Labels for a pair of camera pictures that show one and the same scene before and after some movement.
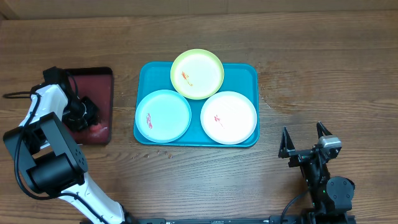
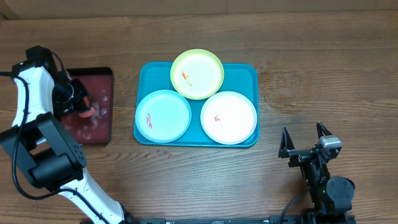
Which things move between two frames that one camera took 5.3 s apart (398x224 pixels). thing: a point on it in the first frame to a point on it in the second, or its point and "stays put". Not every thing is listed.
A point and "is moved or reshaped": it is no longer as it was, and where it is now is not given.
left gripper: x=91 y=108 to x=77 y=101
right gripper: x=298 y=155 stays put
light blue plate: x=163 y=116 stays put
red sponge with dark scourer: x=96 y=129 is moved or reshaped
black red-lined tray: x=96 y=83 stays put
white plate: x=228 y=117 stays put
